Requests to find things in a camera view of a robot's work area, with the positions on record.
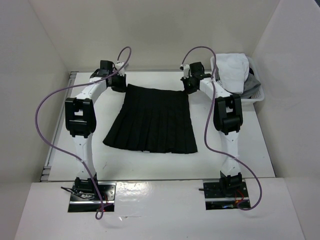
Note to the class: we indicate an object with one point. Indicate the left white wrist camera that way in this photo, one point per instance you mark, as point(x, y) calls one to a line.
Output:
point(121, 67)

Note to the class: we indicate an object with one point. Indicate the white skirt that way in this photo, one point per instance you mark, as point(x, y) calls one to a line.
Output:
point(233, 70)

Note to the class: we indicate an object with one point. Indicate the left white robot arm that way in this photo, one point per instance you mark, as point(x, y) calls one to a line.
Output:
point(81, 122)

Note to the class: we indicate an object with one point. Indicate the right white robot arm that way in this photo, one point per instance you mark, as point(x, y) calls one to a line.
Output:
point(227, 117)

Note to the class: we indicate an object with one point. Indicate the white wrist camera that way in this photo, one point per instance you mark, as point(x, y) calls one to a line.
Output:
point(186, 70)
point(121, 67)

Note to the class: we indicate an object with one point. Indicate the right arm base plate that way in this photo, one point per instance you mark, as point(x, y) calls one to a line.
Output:
point(233, 198)

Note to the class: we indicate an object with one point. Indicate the grey skirt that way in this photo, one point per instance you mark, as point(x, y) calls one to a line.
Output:
point(251, 86)

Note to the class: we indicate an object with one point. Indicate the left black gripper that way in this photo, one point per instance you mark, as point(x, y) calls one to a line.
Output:
point(122, 87)

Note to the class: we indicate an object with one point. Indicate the black skirt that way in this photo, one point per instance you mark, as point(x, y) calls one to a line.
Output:
point(153, 120)

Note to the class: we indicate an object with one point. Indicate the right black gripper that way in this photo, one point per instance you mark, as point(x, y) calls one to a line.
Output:
point(187, 90)

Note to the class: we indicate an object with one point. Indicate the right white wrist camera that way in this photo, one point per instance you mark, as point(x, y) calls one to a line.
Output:
point(186, 70)

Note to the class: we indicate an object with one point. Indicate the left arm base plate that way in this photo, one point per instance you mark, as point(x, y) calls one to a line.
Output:
point(82, 201)

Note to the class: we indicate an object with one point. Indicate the white plastic basket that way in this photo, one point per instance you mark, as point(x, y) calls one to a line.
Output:
point(255, 97)

